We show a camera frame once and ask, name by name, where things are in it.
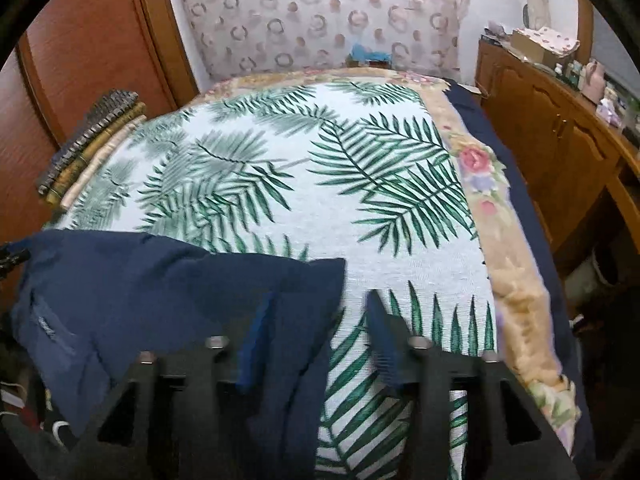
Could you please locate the stack of folded clothes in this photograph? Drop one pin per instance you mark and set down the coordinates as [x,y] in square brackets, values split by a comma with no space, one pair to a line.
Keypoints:
[111,112]

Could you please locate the palm leaf bed sheet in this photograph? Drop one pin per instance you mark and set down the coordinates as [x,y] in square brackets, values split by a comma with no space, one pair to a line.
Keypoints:
[361,169]

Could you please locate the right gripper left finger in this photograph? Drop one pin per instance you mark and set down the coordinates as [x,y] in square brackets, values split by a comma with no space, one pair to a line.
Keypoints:
[176,415]

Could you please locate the box with blue bag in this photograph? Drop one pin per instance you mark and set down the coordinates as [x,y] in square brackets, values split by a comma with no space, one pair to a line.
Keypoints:
[361,56]

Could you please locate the wooden sideboard cabinet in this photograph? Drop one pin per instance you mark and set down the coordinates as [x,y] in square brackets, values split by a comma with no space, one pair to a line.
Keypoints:
[578,170]

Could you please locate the louvered wooden wardrobe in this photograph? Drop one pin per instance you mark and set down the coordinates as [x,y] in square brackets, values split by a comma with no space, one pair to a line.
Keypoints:
[57,64]

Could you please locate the pink kettle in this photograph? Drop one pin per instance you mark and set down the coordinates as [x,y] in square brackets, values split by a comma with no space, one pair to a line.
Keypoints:
[594,82]

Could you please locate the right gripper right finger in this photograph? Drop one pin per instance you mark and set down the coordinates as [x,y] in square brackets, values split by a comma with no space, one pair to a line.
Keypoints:
[507,436]

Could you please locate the floral beige blanket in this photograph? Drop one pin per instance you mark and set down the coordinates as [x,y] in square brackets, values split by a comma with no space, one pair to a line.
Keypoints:
[525,328]

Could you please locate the navy printed t-shirt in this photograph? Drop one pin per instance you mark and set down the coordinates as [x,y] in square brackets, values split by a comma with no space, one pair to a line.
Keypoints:
[90,302]

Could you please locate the cardboard box with cloth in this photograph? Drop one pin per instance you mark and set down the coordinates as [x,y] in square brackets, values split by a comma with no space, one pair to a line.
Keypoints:
[544,46]

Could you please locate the circle patterned sheer curtain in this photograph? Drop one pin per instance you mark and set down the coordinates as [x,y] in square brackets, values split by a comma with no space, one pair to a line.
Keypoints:
[240,37]

